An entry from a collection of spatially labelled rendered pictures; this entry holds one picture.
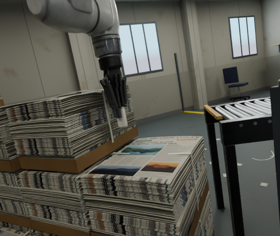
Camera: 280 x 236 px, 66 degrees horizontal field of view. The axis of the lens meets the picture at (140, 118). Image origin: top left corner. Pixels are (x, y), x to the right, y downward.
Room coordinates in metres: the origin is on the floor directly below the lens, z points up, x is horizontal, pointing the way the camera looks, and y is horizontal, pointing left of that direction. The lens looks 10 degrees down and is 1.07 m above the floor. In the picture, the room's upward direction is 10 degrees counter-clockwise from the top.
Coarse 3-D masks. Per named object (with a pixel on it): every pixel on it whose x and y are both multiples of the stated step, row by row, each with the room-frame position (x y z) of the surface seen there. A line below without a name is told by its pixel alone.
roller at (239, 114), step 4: (224, 108) 1.47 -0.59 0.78; (228, 108) 1.38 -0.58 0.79; (232, 108) 1.33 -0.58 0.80; (232, 112) 1.28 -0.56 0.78; (236, 112) 1.22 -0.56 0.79; (240, 112) 1.17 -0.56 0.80; (244, 112) 1.15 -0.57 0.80; (236, 116) 1.20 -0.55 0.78; (240, 116) 1.14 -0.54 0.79; (244, 116) 1.09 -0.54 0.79; (248, 116) 1.06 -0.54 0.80
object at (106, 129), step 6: (96, 96) 0.75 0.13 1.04; (102, 96) 0.78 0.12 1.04; (102, 102) 0.77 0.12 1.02; (102, 108) 0.76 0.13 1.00; (108, 108) 0.78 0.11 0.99; (102, 114) 0.75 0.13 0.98; (102, 120) 0.74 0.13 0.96; (108, 126) 0.76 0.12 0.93; (114, 126) 0.79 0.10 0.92; (108, 132) 0.75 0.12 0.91; (114, 132) 0.78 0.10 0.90; (108, 138) 0.75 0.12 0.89
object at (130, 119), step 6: (126, 90) 0.92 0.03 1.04; (126, 108) 0.89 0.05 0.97; (132, 108) 0.92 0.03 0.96; (114, 114) 0.81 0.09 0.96; (126, 114) 0.87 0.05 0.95; (132, 114) 0.91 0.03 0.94; (114, 120) 0.79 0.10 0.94; (132, 120) 0.90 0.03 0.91; (132, 126) 0.90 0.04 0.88; (120, 132) 0.82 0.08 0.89
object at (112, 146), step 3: (114, 138) 0.78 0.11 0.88; (108, 141) 0.75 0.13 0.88; (111, 141) 0.76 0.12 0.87; (114, 141) 0.77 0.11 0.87; (117, 141) 0.79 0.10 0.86; (108, 144) 0.74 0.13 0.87; (111, 144) 0.76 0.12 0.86; (114, 144) 0.77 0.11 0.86; (117, 144) 0.79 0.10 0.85; (111, 147) 0.76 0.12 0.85; (114, 147) 0.77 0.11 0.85; (117, 147) 0.78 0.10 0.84; (111, 150) 0.75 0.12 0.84
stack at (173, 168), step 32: (128, 160) 0.66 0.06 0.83; (160, 160) 0.61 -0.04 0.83; (192, 160) 0.62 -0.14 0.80; (0, 192) 0.79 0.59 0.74; (32, 192) 0.70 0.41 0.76; (64, 192) 0.62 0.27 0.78; (96, 192) 0.57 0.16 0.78; (128, 192) 0.52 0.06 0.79; (160, 192) 0.48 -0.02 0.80; (192, 192) 0.59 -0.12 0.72; (0, 224) 0.85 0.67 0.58; (64, 224) 0.65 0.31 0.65; (96, 224) 0.58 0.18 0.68; (128, 224) 0.53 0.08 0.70; (160, 224) 0.48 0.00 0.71
